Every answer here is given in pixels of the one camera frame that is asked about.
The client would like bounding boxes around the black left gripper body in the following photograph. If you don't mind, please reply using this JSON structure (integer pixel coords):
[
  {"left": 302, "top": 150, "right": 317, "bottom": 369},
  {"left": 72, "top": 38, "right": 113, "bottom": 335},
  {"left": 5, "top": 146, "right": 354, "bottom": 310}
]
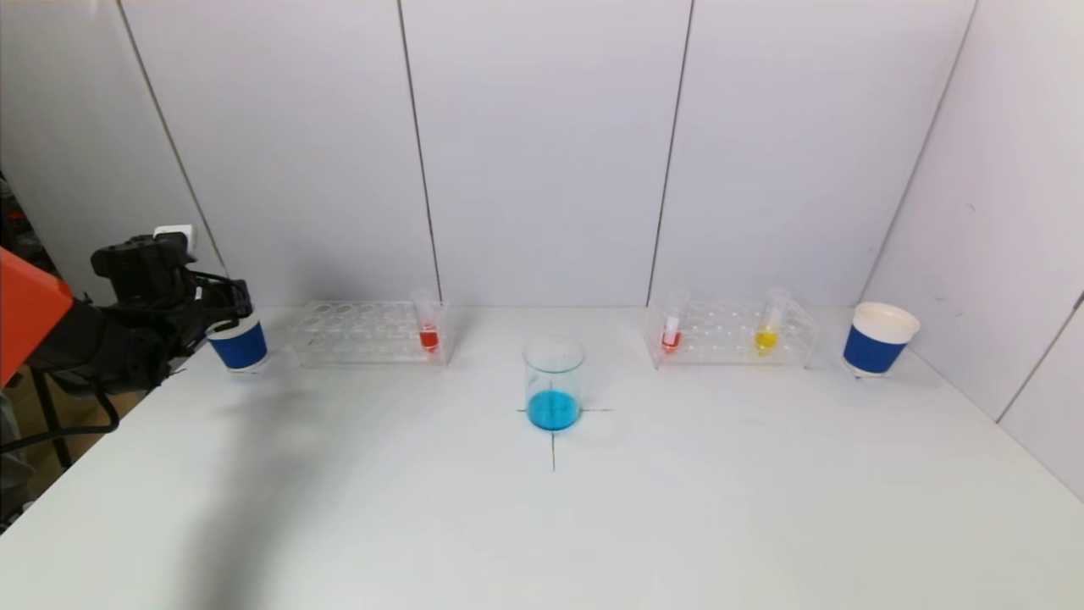
[{"left": 186, "top": 277, "right": 254, "bottom": 324}]

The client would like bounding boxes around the clear acrylic test tube rack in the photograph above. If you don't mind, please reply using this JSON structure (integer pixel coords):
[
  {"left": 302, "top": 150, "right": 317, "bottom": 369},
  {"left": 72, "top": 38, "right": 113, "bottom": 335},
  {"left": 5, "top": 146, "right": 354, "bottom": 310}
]
[
  {"left": 644, "top": 298, "right": 821, "bottom": 370},
  {"left": 288, "top": 301, "right": 452, "bottom": 367}
]

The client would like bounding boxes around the clear glass beaker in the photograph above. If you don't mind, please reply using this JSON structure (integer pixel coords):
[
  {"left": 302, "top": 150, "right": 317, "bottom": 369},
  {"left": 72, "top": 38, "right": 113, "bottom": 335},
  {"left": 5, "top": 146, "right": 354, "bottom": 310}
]
[{"left": 522, "top": 337, "right": 586, "bottom": 431}]

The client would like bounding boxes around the white-labelled red pigment test tube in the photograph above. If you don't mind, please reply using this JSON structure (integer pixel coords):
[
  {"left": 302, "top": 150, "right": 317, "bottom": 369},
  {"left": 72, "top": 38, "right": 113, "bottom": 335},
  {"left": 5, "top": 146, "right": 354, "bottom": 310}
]
[{"left": 660, "top": 288, "right": 689, "bottom": 355}]

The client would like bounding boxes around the yellow pigment test tube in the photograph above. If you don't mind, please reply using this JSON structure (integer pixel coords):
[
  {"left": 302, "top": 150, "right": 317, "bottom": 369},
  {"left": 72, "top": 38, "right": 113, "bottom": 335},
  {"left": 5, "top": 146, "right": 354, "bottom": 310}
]
[{"left": 752, "top": 286, "right": 793, "bottom": 357}]

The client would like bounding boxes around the white paper cup blue sleeve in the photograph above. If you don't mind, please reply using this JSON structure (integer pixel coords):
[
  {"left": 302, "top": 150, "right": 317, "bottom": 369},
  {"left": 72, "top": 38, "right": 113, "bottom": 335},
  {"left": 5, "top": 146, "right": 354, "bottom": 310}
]
[
  {"left": 842, "top": 302, "right": 921, "bottom": 378},
  {"left": 206, "top": 309, "right": 271, "bottom": 374}
]

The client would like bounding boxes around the black metal stool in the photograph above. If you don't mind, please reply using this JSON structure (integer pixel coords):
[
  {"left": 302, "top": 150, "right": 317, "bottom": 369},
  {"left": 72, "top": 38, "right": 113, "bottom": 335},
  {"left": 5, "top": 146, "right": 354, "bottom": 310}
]
[{"left": 0, "top": 169, "right": 79, "bottom": 471}]

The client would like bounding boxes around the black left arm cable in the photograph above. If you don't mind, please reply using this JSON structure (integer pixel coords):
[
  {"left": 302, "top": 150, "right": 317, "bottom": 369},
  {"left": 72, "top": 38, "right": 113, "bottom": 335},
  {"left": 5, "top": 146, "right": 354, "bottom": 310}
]
[{"left": 0, "top": 383, "right": 121, "bottom": 455}]

